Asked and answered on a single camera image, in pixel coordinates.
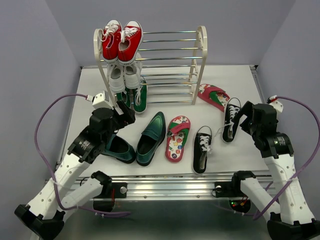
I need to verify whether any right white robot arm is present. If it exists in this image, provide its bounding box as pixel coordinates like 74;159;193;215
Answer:
230;99;320;240

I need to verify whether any left red canvas sneaker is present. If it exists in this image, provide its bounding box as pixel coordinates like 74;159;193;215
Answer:
101;20;122;63

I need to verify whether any left green canvas sneaker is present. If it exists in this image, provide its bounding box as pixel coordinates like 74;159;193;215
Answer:
116;90;131;108

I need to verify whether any left green leather loafer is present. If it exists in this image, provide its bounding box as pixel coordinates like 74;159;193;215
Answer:
102;134;136;164

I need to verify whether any aluminium mounting rail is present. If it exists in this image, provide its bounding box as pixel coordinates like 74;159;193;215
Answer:
42;172;278;201

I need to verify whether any right red canvas sneaker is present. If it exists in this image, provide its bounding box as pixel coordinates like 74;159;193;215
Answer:
118;20;144;65

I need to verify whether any white sneaker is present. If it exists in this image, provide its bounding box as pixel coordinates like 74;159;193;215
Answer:
124;59;143;90
107;62;125;94

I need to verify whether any green leather loafer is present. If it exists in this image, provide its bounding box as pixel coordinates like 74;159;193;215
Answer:
136;111;166;167
102;134;136;164

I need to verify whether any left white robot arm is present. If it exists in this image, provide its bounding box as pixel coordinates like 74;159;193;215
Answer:
14;101;136;240

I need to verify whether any right green leather loafer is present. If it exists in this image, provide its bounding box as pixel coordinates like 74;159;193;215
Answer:
136;111;166;167

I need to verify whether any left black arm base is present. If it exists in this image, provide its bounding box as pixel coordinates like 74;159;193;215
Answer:
92;182;128;213

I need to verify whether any green canvas sneaker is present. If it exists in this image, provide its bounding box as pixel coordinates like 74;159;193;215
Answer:
116;90;131;108
127;76;148;114

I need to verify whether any right green canvas sneaker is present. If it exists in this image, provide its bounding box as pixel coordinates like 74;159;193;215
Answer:
127;76;148;114

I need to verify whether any black canvas sneaker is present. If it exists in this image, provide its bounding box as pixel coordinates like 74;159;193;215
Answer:
221;97;242;143
192;125;213;174

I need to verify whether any pink patterned flip-flop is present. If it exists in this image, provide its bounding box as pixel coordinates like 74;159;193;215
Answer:
165;115;191;163
197;84;230;112

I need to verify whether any left white sneaker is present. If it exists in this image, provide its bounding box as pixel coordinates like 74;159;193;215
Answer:
107;62;125;94

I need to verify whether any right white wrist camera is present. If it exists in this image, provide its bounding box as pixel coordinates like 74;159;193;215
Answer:
266;95;284;114

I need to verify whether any cream metal shoe rack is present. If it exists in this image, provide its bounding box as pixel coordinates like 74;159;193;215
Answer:
93;25;208;109

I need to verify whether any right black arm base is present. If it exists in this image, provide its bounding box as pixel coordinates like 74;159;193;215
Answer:
211;181;251;215

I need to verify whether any red canvas sneaker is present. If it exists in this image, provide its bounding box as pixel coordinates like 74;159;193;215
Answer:
118;20;144;65
101;20;122;63

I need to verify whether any right white sneaker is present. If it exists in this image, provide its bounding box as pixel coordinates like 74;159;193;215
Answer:
124;59;143;90

